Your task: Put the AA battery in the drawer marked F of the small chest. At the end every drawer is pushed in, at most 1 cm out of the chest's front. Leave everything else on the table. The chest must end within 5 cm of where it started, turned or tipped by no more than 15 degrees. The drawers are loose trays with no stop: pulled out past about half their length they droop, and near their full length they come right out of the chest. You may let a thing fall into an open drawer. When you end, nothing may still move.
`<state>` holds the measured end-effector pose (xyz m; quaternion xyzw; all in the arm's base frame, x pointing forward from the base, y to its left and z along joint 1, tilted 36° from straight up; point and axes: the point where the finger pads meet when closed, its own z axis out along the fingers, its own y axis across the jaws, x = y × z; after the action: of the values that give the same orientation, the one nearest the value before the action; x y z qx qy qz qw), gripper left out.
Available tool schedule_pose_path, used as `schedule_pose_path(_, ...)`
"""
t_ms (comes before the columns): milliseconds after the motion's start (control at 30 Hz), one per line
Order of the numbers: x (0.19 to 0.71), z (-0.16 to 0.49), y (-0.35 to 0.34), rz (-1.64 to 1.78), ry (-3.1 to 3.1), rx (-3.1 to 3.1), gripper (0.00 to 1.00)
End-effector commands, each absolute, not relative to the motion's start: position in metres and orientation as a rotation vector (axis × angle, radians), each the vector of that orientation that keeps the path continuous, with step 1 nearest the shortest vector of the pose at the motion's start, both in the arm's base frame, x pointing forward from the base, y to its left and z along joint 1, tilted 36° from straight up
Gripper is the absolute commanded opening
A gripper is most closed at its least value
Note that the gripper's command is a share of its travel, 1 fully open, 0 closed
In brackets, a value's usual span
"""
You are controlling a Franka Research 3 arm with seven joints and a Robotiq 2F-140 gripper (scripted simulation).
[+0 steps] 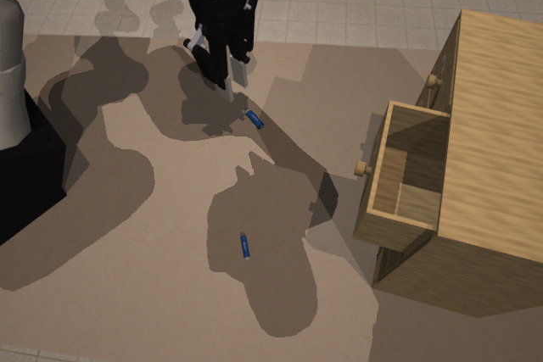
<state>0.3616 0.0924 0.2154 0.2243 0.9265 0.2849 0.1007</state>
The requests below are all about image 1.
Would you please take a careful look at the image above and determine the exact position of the dark blue battery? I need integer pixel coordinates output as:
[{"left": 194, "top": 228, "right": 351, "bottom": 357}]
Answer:
[{"left": 241, "top": 236, "right": 250, "bottom": 260}]

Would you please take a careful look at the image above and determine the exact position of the small wooden chest of drawers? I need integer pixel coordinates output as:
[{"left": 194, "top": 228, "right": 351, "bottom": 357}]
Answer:
[{"left": 372, "top": 8, "right": 543, "bottom": 318}]

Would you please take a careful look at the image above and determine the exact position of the blue aa battery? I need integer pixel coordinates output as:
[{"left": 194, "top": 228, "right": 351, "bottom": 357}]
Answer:
[{"left": 246, "top": 109, "right": 264, "bottom": 129}]

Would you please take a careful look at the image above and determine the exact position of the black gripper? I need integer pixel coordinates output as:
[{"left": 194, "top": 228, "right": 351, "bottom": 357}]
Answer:
[{"left": 183, "top": 0, "right": 258, "bottom": 102}]

